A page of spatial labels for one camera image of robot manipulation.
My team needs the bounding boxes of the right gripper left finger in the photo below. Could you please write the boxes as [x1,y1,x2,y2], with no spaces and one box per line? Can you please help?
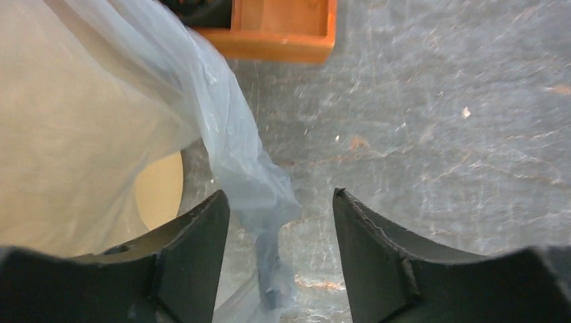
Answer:
[1,191,230,322]

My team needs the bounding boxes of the orange wooden divided tray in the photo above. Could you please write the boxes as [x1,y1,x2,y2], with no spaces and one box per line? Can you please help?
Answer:
[195,0,337,64]

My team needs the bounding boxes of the yellow plastic trash bin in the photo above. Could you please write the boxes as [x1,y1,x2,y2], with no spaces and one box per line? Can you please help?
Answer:
[135,152,184,230]

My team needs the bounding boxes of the black orange rolled tie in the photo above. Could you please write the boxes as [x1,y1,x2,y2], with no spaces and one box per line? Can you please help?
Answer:
[160,0,232,29]

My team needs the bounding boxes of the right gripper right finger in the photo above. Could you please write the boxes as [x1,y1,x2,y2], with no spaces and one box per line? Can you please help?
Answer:
[333,188,570,322]

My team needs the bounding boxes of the translucent blue plastic trash bag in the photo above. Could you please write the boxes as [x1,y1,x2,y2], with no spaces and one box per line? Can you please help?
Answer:
[1,1,301,322]

